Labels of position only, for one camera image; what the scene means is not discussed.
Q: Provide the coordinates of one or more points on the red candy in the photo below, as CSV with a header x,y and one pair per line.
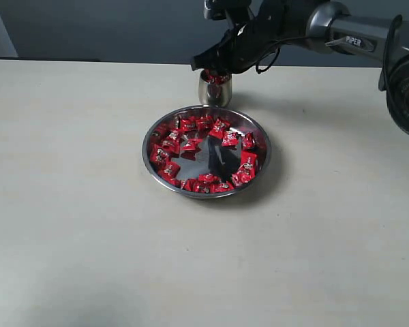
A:
x,y
169,171
209,77
248,161
221,187
219,128
242,177
248,142
159,156

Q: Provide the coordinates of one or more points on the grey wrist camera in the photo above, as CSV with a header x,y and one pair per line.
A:
x,y
216,9

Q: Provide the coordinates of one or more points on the round stainless steel plate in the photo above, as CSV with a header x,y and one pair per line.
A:
x,y
204,160

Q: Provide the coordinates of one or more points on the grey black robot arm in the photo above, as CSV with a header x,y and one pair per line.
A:
x,y
321,26

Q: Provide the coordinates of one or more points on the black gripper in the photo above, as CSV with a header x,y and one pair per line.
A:
x,y
249,39

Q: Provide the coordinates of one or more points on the small stainless steel cup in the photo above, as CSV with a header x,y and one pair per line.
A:
x,y
213,94

